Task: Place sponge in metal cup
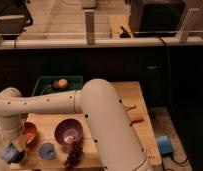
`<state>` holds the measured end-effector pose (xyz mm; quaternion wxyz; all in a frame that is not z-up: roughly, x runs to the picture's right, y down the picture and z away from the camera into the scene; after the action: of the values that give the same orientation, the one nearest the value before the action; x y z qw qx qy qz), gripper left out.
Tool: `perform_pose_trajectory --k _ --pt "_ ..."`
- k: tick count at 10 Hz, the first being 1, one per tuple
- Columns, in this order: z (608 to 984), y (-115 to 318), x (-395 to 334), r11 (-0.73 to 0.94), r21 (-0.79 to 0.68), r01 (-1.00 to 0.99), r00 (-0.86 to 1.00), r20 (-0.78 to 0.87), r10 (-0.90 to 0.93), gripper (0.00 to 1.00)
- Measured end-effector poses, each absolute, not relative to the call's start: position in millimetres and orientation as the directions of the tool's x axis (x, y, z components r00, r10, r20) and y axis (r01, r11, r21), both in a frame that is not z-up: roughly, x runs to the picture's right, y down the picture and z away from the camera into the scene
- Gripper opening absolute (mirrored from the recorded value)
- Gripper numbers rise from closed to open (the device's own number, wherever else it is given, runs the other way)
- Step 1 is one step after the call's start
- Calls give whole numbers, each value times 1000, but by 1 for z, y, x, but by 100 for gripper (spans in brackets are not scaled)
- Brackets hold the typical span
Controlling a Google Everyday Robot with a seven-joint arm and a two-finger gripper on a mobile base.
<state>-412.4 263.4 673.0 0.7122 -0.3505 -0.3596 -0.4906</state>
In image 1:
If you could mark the green plastic bin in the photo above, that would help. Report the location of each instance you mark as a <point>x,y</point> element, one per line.
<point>45,84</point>

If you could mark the blue box on floor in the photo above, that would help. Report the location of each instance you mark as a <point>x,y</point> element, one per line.
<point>164,145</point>

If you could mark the red bowl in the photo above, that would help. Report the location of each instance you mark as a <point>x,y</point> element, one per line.
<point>30,131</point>

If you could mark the orange carrot toy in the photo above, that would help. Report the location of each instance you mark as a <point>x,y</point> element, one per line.
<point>137,118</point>

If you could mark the blue metal cup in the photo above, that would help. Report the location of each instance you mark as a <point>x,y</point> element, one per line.
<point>12,155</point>

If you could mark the black monitor box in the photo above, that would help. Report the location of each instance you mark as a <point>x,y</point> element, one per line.
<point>150,18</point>

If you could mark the grey metal post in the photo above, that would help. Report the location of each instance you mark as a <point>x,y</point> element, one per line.
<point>90,26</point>

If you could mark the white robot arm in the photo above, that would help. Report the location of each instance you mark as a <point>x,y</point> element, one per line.
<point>118,144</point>

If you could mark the orange ball toy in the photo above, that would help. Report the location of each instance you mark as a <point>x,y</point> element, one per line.
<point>62,83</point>

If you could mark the purple bowl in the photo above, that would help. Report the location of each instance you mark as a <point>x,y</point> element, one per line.
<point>68,131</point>

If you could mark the dark grape bunch toy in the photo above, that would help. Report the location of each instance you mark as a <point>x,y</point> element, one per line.
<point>74,156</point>

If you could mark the wooden table board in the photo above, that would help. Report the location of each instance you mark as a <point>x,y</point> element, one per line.
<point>131,94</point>

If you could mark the small brown twig toy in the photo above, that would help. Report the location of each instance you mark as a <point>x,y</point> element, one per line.
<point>127,108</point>

